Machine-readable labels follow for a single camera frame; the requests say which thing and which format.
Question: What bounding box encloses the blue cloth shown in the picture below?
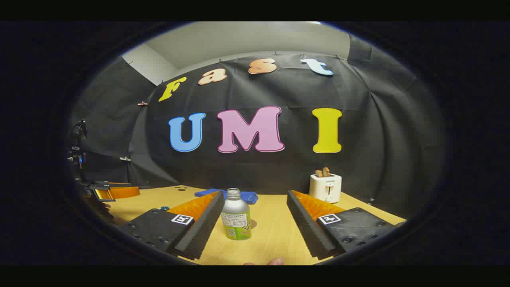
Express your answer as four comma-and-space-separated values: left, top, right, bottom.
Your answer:
194, 189, 259, 205

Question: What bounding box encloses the silver water bottle green label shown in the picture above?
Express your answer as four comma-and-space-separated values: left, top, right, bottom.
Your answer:
221, 188, 252, 241

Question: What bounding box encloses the black backdrop cloth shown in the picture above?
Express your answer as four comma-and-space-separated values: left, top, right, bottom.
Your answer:
68, 50, 447, 220

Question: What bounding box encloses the white toaster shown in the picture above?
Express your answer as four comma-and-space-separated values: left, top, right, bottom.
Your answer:
309, 173, 342, 204

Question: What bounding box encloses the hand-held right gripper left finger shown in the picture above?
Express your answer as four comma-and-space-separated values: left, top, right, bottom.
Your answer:
119, 191, 226, 261

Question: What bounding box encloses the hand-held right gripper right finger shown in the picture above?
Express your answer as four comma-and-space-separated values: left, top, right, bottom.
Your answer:
286, 190, 400, 260

